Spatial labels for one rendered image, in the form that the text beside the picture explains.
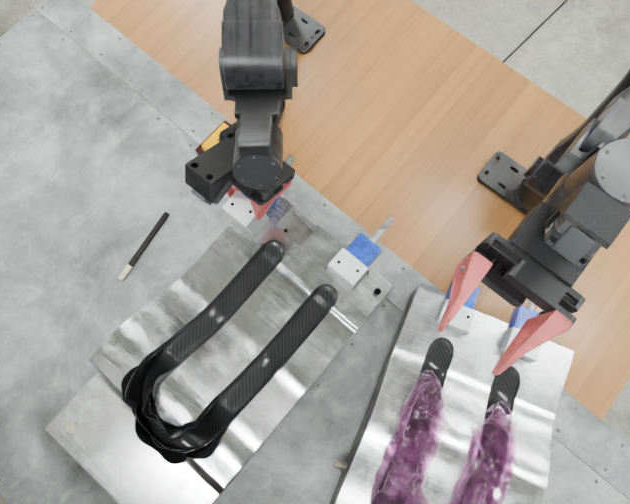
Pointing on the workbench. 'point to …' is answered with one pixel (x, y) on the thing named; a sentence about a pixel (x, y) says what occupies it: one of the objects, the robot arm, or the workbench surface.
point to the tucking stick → (143, 246)
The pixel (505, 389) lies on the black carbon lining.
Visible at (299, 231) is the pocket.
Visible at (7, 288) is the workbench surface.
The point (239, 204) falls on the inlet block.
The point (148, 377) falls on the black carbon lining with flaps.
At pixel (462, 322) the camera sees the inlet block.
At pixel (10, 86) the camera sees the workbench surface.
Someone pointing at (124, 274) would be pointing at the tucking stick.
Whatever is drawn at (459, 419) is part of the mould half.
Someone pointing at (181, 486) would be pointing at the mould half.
